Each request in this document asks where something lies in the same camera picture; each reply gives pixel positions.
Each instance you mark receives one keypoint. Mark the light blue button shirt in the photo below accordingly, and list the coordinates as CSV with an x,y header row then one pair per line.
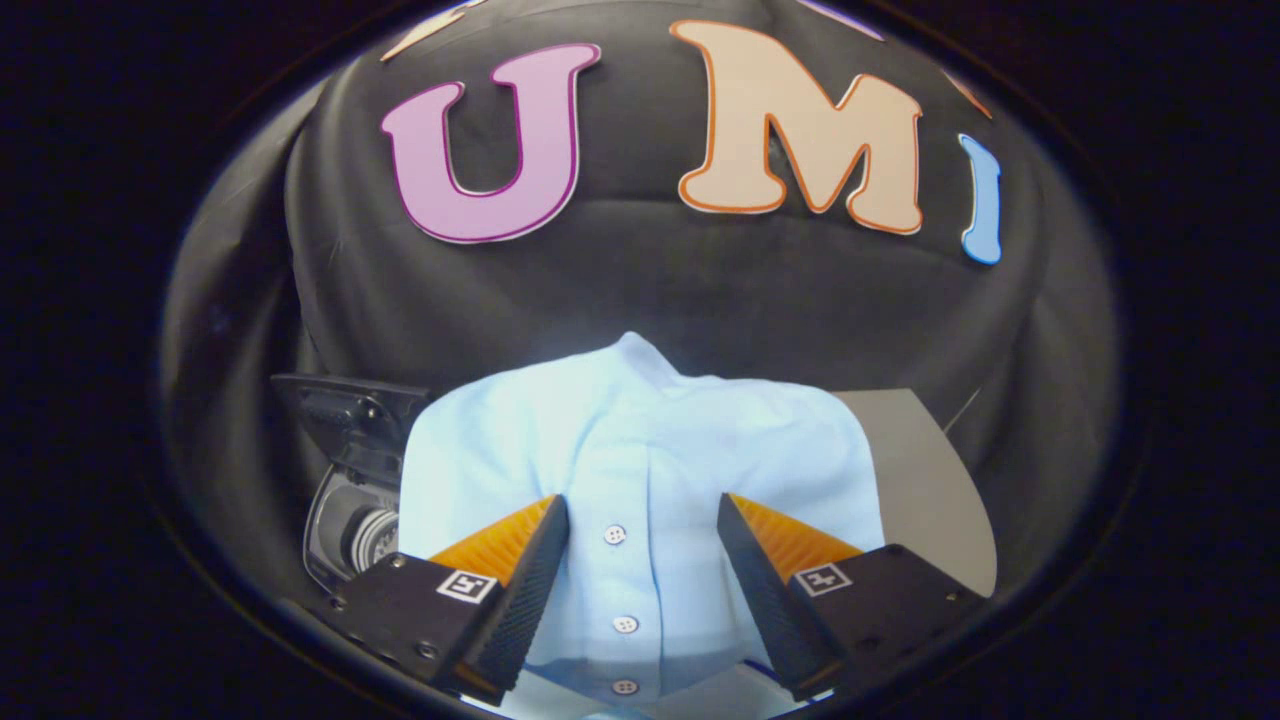
x,y
640,440

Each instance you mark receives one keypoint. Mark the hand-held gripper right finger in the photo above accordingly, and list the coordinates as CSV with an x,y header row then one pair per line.
x,y
765,595

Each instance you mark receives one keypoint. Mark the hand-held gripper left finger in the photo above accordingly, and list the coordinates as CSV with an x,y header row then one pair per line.
x,y
530,600

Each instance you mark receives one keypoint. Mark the white cabinet with dark top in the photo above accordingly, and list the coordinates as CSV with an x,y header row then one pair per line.
x,y
930,480

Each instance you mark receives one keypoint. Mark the black backdrop cloth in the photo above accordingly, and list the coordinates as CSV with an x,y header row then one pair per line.
x,y
650,290

